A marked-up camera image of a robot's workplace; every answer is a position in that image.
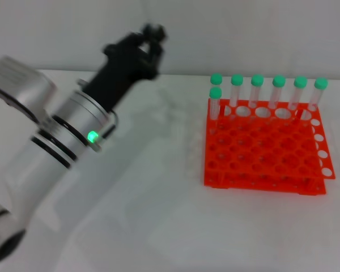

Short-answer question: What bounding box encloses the clear test tube green cap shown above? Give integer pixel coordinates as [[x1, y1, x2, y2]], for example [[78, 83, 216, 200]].
[[210, 73, 223, 89], [209, 87, 223, 127], [308, 77, 329, 112], [230, 74, 244, 107], [249, 74, 265, 109], [288, 75, 308, 111], [268, 75, 286, 110]]

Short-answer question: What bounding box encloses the orange test tube rack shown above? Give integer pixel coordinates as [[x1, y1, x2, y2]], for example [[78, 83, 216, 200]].
[[201, 97, 337, 196]]

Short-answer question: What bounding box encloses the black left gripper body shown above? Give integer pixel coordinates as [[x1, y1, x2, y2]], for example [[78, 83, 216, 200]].
[[82, 32, 161, 112]]

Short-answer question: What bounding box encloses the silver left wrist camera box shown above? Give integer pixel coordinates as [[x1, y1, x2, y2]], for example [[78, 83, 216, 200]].
[[0, 56, 58, 124]]

